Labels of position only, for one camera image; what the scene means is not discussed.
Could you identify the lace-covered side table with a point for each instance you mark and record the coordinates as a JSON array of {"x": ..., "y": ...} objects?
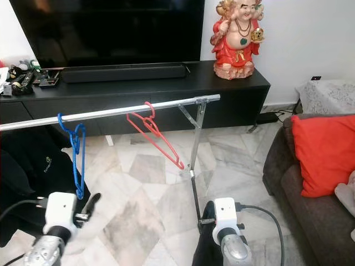
[{"x": 327, "y": 97}]

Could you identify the black power strip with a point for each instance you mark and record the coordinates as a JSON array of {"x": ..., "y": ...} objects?
[{"x": 266, "y": 117}]

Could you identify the red plastic hanger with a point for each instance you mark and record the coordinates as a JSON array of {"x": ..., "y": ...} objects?
[{"x": 161, "y": 146}]

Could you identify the red laughing Buddha statue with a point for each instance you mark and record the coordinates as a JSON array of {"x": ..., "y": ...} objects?
[{"x": 236, "y": 50}]

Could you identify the dark navy knit shirt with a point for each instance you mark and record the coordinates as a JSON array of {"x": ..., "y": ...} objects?
[{"x": 206, "y": 252}]

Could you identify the blue plastic hanger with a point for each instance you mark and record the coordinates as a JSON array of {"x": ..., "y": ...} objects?
[{"x": 79, "y": 177}]

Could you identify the black tape dispenser gadget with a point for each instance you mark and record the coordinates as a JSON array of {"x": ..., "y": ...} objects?
[{"x": 22, "y": 83}]

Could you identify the red cushion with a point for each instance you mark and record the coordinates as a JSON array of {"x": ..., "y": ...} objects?
[{"x": 321, "y": 155}]

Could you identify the grey seal plush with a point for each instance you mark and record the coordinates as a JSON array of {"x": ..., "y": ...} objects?
[{"x": 346, "y": 194}]

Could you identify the black printed T-shirt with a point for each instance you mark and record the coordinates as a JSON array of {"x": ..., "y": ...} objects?
[{"x": 33, "y": 177}]

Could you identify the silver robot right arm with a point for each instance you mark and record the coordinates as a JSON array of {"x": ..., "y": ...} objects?
[{"x": 236, "y": 252}]

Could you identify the dark brown sofa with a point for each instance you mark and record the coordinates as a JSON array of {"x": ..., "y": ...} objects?
[{"x": 305, "y": 221}]

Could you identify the white paper stack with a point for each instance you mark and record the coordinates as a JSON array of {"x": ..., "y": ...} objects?
[{"x": 4, "y": 83}]

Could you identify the black wall socket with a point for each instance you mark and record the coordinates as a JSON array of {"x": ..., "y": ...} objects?
[{"x": 316, "y": 78}]

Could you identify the black tv cabinet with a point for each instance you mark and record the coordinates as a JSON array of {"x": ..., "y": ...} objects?
[{"x": 144, "y": 91}]

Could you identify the black television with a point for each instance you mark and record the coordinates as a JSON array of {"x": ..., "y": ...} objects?
[{"x": 105, "y": 33}]

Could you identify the black soundbar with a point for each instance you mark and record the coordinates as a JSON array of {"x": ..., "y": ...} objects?
[{"x": 125, "y": 72}]

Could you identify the silver metal clothes rack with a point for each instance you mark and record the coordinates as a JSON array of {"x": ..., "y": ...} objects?
[{"x": 116, "y": 111}]

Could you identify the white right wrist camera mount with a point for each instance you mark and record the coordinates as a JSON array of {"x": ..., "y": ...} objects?
[{"x": 226, "y": 216}]

